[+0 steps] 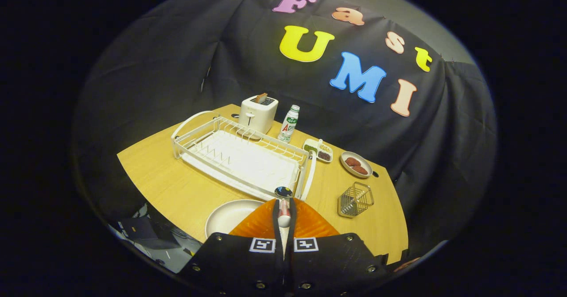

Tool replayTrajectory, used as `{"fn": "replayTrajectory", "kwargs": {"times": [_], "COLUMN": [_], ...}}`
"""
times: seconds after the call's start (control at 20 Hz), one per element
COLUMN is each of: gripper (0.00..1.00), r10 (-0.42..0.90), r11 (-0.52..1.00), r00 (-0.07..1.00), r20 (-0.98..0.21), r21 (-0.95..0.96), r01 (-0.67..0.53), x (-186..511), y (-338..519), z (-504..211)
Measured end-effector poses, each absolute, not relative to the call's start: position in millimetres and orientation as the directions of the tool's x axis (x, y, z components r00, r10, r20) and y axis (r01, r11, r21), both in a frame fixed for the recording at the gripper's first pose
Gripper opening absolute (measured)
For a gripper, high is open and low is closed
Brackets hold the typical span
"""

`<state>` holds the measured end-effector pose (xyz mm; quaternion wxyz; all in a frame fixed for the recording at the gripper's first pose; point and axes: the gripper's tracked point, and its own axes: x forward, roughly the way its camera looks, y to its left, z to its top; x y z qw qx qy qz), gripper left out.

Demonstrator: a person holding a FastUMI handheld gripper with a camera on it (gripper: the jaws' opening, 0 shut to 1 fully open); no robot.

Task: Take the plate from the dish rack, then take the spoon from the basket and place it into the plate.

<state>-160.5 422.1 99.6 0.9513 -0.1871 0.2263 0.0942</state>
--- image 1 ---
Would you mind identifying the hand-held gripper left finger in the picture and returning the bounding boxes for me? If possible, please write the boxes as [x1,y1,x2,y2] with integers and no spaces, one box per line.
[188,199,286,291]

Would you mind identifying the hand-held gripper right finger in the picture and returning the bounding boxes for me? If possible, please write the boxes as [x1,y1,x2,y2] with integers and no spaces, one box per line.
[288,198,390,291]

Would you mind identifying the spoon with red checked handle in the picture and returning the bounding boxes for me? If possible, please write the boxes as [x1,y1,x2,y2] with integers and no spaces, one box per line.
[274,186,294,229]

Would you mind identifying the large beige plate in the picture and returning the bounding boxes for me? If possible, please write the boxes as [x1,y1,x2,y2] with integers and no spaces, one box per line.
[205,199,266,239]

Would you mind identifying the metal wire basket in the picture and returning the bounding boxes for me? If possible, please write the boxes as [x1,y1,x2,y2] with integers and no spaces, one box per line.
[338,181,375,219]

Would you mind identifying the white wire dish rack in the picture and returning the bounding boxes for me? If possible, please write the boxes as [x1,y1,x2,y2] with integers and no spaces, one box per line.
[171,110,318,201]

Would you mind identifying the white divided condiment dish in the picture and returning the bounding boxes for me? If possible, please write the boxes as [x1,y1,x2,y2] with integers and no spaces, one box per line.
[303,138,334,163]

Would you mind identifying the small beige plate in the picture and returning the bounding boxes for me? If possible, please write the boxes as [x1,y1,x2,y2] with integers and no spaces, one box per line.
[340,151,373,179]

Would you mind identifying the white drip tray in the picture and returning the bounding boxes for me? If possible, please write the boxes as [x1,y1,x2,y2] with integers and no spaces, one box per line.
[182,131,302,200]

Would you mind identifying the plastic bottle with green label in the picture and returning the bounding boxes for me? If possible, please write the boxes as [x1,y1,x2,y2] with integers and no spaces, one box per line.
[277,104,300,143]

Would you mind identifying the white toaster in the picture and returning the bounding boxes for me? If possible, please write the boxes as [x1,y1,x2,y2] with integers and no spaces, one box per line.
[238,94,279,140]

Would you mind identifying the black backdrop cloth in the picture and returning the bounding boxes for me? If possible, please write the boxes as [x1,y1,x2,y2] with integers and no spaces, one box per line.
[73,0,497,262]

